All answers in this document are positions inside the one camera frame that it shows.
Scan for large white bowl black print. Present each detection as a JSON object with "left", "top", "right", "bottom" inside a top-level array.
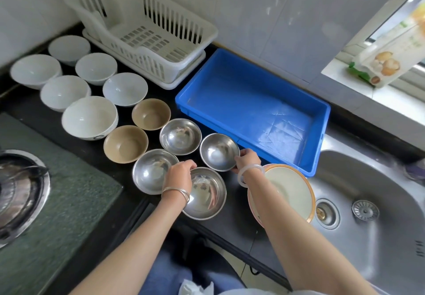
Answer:
[{"left": 61, "top": 96, "right": 119, "bottom": 141}]

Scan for person's left hand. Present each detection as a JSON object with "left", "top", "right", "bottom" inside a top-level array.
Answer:
[{"left": 162, "top": 159, "right": 198, "bottom": 194}]

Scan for plain white bowl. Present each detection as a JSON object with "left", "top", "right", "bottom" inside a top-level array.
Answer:
[
  {"left": 39, "top": 75, "right": 92, "bottom": 113},
  {"left": 102, "top": 72, "right": 149, "bottom": 108},
  {"left": 48, "top": 35, "right": 91, "bottom": 67},
  {"left": 10, "top": 54, "right": 63, "bottom": 90},
  {"left": 75, "top": 52, "right": 118, "bottom": 86}
]

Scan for white jade bangle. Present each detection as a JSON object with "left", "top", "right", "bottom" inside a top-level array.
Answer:
[{"left": 236, "top": 163, "right": 266, "bottom": 188}]

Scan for person's left forearm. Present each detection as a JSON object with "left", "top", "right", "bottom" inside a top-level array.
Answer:
[{"left": 70, "top": 193, "right": 188, "bottom": 295}]

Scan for white tiled windowsill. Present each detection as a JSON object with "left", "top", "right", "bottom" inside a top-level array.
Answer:
[{"left": 321, "top": 58, "right": 425, "bottom": 132}]

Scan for black gas burner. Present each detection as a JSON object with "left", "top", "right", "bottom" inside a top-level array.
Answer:
[{"left": 0, "top": 155, "right": 50, "bottom": 239}]

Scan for grey window frame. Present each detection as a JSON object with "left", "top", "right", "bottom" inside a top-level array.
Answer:
[{"left": 335, "top": 0, "right": 425, "bottom": 101}]

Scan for person's blue jeans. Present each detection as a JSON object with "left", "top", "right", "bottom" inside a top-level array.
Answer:
[{"left": 138, "top": 245, "right": 248, "bottom": 295}]

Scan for person's light shirt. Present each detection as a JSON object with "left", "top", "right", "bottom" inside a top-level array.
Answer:
[{"left": 216, "top": 288, "right": 329, "bottom": 295}]

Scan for person's right hand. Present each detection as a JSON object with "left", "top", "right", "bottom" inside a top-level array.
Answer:
[{"left": 231, "top": 147, "right": 263, "bottom": 176}]

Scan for white yellow flour bag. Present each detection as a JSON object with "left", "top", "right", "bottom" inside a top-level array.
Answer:
[{"left": 348, "top": 2, "right": 425, "bottom": 89}]

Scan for person's right forearm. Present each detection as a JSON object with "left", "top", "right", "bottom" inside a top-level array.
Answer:
[{"left": 244, "top": 170, "right": 379, "bottom": 295}]

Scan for white crumpled cloth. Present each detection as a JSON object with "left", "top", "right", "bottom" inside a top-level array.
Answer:
[{"left": 178, "top": 279, "right": 215, "bottom": 295}]

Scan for tan bowl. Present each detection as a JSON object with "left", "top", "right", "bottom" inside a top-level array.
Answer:
[
  {"left": 131, "top": 98, "right": 172, "bottom": 131},
  {"left": 103, "top": 125, "right": 149, "bottom": 164}
]

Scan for blue plastic tray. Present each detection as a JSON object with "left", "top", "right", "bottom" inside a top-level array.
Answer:
[{"left": 175, "top": 48, "right": 332, "bottom": 178}]

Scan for dark green glass stove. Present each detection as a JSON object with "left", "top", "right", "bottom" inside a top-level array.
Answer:
[{"left": 0, "top": 112, "right": 124, "bottom": 295}]

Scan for white drip tray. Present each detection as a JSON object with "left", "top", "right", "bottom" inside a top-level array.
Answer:
[{"left": 82, "top": 28, "right": 206, "bottom": 90}]

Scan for white plastic dish rack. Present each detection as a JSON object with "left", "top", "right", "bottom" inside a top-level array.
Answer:
[{"left": 62, "top": 0, "right": 219, "bottom": 85}]

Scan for orange rimmed cream bowl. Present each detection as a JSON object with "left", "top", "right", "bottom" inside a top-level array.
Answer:
[{"left": 262, "top": 164, "right": 317, "bottom": 224}]

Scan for stainless steel sink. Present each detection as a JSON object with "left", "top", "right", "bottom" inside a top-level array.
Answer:
[{"left": 289, "top": 132, "right": 425, "bottom": 295}]

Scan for silver wrist bangles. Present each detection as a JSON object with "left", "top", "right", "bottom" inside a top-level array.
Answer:
[{"left": 161, "top": 186, "right": 191, "bottom": 205}]

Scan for round metal sink strainer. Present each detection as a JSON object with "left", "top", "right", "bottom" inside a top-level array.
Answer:
[{"left": 352, "top": 200, "right": 380, "bottom": 221}]

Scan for purple white paper cup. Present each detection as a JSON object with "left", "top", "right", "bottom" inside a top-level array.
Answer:
[{"left": 403, "top": 158, "right": 425, "bottom": 181}]

